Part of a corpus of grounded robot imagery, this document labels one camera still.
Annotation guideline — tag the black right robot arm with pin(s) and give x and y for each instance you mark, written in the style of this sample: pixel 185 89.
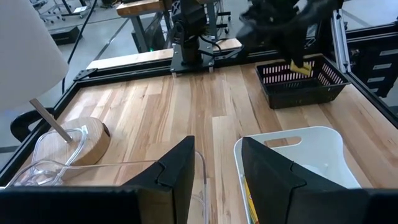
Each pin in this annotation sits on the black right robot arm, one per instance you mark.
pixel 191 31

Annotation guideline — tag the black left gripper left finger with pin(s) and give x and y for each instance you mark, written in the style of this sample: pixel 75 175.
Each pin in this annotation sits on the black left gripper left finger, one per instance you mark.
pixel 140 202

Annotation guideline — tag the yellow rectangular eraser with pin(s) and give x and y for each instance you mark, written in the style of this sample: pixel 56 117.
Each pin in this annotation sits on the yellow rectangular eraser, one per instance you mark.
pixel 300 69

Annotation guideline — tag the white shade wooden base lamp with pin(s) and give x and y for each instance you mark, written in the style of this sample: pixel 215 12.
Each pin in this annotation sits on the white shade wooden base lamp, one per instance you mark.
pixel 28 46

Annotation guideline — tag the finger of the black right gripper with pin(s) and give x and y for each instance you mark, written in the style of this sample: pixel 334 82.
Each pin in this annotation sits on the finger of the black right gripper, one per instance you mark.
pixel 287 53
pixel 303 51

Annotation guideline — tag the wooden top background table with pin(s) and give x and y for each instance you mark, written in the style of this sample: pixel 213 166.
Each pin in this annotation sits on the wooden top background table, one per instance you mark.
pixel 140 6

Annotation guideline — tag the silver aluminium post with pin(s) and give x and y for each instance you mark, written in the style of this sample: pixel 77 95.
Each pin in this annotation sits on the silver aluminium post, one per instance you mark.
pixel 339 40

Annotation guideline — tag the black drawer cabinet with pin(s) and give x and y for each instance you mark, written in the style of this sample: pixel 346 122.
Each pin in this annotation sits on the black drawer cabinet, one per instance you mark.
pixel 379 62

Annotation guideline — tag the grey office chair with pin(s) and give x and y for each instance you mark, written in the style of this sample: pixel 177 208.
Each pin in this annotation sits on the grey office chair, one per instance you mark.
pixel 46 9

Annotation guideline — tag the white plastic storage bin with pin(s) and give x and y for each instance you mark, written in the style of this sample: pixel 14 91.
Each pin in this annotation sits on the white plastic storage bin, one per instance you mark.
pixel 326 155

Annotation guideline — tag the black slotted plastic basket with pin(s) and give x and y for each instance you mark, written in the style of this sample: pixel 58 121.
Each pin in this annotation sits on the black slotted plastic basket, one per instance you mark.
pixel 298 93

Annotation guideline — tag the black aluminium table frame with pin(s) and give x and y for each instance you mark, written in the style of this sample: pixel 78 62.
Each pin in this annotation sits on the black aluminium table frame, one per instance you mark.
pixel 140 68

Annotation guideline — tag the black box on floor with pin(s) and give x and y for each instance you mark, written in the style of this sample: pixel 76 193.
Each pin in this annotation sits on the black box on floor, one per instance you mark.
pixel 65 34

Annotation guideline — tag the clear plastic tray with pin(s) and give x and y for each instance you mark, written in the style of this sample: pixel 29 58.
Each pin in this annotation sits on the clear plastic tray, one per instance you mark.
pixel 93 174

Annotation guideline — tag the yellow crayon box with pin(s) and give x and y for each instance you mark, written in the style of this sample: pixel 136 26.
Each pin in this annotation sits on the yellow crayon box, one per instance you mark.
pixel 250 202

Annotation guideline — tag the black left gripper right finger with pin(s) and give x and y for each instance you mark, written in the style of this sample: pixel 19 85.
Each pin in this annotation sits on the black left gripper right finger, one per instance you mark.
pixel 295 199

